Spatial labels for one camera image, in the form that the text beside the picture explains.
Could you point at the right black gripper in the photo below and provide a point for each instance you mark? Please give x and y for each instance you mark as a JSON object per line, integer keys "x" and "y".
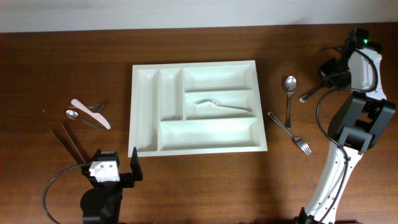
{"x": 330, "y": 73}

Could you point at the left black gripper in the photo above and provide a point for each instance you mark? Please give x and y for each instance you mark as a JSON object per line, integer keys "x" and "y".
{"x": 128, "y": 182}

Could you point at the steel spoon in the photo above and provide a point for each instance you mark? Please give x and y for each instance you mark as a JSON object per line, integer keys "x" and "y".
{"x": 308, "y": 94}
{"x": 290, "y": 87}

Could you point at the steel fork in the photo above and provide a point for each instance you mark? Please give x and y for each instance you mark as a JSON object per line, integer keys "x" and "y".
{"x": 302, "y": 144}
{"x": 97, "y": 106}
{"x": 221, "y": 105}

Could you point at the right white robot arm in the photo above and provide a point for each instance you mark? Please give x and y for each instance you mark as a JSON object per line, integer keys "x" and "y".
{"x": 357, "y": 125}

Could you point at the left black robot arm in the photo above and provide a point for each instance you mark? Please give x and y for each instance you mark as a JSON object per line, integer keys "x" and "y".
{"x": 102, "y": 203}

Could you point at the pink plastic knife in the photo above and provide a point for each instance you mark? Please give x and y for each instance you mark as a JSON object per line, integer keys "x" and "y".
{"x": 97, "y": 116}

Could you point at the steel fork under knife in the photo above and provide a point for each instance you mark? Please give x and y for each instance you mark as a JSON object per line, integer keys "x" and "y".
{"x": 97, "y": 106}

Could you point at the right metal chopstick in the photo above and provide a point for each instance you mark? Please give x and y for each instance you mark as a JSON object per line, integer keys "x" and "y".
{"x": 73, "y": 143}

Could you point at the metal chopstick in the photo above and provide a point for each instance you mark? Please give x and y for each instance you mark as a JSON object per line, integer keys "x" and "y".
{"x": 73, "y": 143}
{"x": 65, "y": 146}

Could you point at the small steel teaspoon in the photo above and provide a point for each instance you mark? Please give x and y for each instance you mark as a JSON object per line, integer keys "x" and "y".
{"x": 74, "y": 115}

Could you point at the left metal chopstick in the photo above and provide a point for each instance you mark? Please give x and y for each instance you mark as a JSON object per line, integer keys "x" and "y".
{"x": 65, "y": 146}

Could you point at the white cutlery tray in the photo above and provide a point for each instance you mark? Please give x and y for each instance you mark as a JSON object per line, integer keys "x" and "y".
{"x": 165, "y": 121}

